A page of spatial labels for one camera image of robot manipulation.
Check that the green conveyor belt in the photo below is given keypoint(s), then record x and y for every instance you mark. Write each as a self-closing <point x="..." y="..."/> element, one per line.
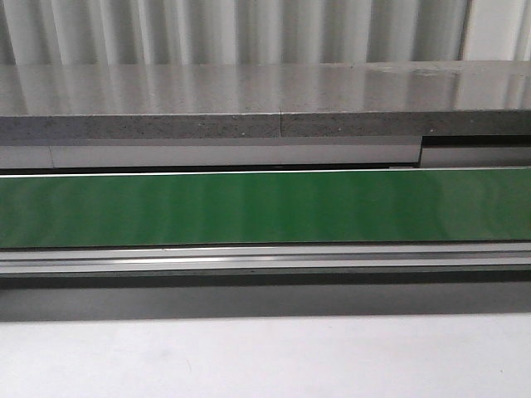
<point x="237" y="208"/>

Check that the grey stone-look countertop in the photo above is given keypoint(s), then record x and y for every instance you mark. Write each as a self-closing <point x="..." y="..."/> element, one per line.
<point x="133" y="102"/>

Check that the white pleated curtain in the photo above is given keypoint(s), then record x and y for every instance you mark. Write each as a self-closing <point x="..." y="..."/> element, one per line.
<point x="262" y="32"/>

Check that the aluminium conveyor frame rail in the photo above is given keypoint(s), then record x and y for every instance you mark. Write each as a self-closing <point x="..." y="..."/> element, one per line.
<point x="266" y="265"/>

